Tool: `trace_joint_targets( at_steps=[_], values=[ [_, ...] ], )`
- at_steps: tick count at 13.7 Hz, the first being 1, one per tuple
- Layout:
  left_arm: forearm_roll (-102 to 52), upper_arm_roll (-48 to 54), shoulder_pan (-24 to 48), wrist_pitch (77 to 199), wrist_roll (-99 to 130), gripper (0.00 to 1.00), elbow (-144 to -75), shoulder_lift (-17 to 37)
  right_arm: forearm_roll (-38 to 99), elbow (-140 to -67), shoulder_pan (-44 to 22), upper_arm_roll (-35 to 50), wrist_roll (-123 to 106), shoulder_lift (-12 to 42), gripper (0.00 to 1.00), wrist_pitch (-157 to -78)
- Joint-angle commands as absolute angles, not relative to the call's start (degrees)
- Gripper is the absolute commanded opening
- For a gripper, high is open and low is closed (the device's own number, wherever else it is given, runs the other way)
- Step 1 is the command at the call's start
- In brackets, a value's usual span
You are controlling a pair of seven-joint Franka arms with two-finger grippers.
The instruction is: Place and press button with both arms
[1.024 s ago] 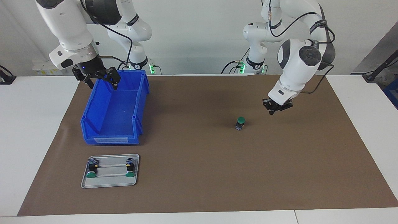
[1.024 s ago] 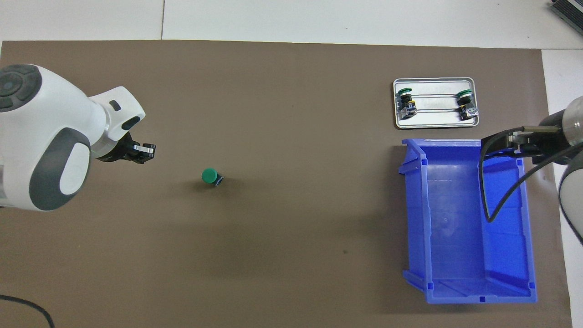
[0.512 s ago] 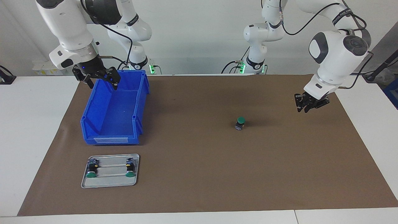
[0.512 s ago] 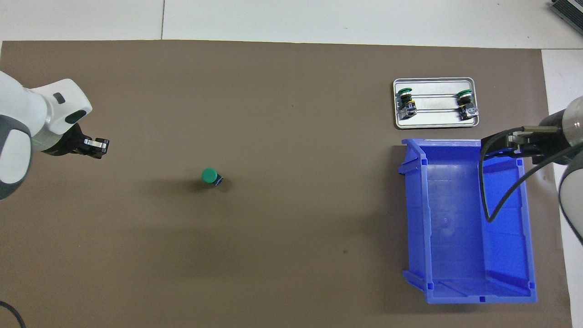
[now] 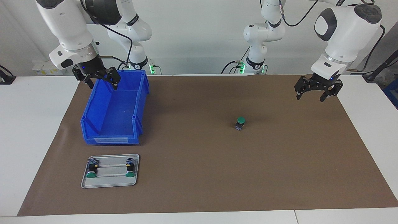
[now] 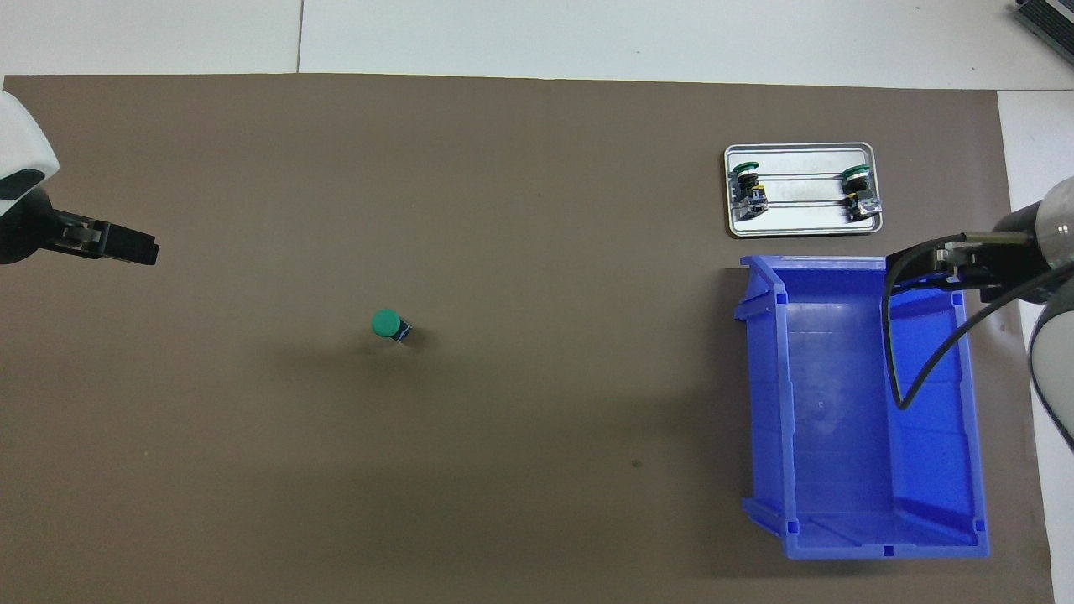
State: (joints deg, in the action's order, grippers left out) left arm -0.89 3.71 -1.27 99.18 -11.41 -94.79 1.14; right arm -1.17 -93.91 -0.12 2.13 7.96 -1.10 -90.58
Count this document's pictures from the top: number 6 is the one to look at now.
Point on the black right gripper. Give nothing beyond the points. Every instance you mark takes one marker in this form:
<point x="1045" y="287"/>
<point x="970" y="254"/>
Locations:
<point x="1011" y="264"/>

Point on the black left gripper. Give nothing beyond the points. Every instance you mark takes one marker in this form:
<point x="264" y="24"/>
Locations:
<point x="33" y="231"/>

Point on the green push button switch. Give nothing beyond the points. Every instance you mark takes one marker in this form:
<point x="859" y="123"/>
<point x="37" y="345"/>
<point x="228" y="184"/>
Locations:
<point x="860" y="201"/>
<point x="385" y="322"/>
<point x="753" y="195"/>

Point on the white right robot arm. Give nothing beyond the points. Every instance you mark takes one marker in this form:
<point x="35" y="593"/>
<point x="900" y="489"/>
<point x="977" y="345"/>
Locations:
<point x="1059" y="369"/>

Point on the silver metal tray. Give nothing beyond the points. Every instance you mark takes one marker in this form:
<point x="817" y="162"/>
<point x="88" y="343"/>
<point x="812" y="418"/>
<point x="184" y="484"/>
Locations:
<point x="805" y="226"/>

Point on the thin metal tray rod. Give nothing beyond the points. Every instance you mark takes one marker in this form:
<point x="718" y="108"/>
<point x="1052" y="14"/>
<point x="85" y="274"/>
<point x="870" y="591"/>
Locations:
<point x="801" y="175"/>
<point x="801" y="204"/>

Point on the blue plastic storage bin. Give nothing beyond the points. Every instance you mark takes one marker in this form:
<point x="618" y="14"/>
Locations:
<point x="839" y="419"/>

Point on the dark ribbed device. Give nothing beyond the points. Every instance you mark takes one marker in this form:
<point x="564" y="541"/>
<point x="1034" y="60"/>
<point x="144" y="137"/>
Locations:
<point x="1049" y="17"/>

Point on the brown table mat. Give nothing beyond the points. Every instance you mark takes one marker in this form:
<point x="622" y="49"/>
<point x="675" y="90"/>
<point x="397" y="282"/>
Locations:
<point x="587" y="377"/>

